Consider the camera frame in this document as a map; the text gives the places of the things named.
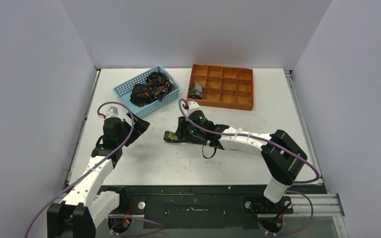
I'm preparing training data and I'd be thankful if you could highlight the blue yellow floral tie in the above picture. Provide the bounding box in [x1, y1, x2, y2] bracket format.
[163, 131, 207, 145]

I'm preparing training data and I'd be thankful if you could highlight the orange wooden compartment tray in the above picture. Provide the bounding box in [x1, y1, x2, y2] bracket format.
[187, 63, 254, 111]

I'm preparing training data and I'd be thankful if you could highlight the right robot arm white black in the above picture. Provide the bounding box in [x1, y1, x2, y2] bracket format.
[178, 110, 307, 213]

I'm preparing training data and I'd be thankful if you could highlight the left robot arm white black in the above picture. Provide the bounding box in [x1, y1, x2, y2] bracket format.
[47, 113, 150, 238]

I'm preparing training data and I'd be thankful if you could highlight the black orange patterned tie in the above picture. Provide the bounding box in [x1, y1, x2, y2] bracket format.
[130, 84, 158, 107]

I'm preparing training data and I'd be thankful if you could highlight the blue plastic basket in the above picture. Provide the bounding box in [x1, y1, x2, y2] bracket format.
[113, 65, 180, 119]

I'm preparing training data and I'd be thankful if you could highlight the rolled dark patterned tie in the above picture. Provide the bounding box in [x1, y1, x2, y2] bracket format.
[188, 83, 204, 100]

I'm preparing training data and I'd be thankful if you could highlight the dark patterned tie in basket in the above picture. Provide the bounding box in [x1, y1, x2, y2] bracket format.
[146, 71, 175, 102]

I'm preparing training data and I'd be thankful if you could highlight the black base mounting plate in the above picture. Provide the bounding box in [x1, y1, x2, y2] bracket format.
[62, 184, 310, 231]

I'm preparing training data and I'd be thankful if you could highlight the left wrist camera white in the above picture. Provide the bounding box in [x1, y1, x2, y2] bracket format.
[104, 106, 121, 119]

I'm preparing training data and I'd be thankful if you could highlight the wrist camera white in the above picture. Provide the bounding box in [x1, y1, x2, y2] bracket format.
[104, 106, 121, 119]
[183, 101, 200, 116]

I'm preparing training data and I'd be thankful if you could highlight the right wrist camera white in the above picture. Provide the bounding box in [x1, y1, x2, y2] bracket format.
[183, 101, 200, 116]

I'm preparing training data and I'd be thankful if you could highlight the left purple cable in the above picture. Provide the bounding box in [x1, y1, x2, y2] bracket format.
[24, 101, 136, 238]

